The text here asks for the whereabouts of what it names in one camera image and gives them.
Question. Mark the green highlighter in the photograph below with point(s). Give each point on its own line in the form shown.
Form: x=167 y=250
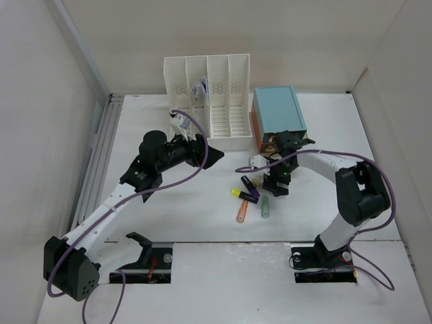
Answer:
x=265 y=207

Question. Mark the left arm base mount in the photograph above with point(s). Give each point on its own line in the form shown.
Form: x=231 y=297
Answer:
x=152 y=260

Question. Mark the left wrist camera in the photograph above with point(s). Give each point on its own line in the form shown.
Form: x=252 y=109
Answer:
x=179 y=123

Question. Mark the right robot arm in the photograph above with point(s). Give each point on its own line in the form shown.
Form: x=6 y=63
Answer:
x=360 y=190

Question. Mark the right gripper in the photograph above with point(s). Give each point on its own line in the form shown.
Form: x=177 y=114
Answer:
x=270 y=183

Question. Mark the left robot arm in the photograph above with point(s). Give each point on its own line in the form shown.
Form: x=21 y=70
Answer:
x=74 y=264

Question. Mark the yellow capped black highlighter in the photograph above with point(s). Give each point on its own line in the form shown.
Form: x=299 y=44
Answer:
x=244 y=196

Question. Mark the orange highlighter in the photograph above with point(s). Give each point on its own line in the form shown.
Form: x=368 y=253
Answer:
x=241 y=216

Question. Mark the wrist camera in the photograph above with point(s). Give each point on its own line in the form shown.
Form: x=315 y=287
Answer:
x=179 y=123
x=258 y=161

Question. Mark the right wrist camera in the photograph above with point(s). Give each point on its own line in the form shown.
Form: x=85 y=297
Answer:
x=258 y=161

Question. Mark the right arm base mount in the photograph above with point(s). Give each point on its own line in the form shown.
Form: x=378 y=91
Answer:
x=311 y=266

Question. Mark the white Canon manual booklet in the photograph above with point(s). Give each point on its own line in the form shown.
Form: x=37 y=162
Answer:
x=200 y=90

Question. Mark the white file organizer rack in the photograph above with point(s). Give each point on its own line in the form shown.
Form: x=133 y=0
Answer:
x=226 y=119

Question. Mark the teal drawer box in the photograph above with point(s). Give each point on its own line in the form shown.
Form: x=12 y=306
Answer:
x=276 y=109

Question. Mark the purple capped black highlighter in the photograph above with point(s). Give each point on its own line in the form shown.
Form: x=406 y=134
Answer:
x=250 y=186

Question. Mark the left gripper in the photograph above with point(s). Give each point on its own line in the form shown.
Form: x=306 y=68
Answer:
x=196 y=150

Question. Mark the aluminium rail frame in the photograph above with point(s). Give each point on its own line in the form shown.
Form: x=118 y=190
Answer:
x=91 y=186

